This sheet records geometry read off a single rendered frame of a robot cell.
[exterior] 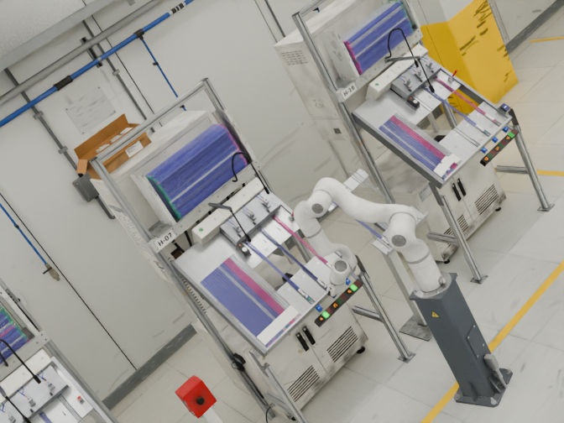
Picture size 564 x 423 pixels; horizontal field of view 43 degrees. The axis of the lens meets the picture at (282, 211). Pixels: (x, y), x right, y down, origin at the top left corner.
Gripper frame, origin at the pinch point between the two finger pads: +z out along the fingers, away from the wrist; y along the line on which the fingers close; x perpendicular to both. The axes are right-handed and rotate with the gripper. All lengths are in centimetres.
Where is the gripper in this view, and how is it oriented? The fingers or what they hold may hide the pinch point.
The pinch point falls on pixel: (334, 292)
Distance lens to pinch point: 380.1
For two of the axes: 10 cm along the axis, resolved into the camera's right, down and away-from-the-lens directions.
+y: 7.0, -6.1, 3.8
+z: -0.4, 5.0, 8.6
